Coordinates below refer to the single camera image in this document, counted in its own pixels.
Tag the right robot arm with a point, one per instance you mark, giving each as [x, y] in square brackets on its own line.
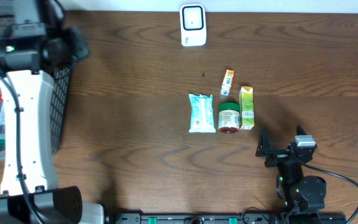
[303, 195]

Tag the green lid spice jar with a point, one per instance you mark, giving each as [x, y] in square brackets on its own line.
[229, 118]

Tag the white barcode scanner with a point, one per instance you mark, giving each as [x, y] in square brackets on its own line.
[193, 25]

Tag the orange tissue packet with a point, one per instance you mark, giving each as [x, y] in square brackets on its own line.
[227, 82]

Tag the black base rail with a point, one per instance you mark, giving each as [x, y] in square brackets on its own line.
[250, 217]

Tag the white teal snack packet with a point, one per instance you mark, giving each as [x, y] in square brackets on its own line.
[202, 114]

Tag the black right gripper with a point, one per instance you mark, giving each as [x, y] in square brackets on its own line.
[265, 149]

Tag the green juice carton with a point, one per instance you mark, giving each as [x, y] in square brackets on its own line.
[246, 102]

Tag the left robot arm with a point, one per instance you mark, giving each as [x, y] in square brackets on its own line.
[38, 47]

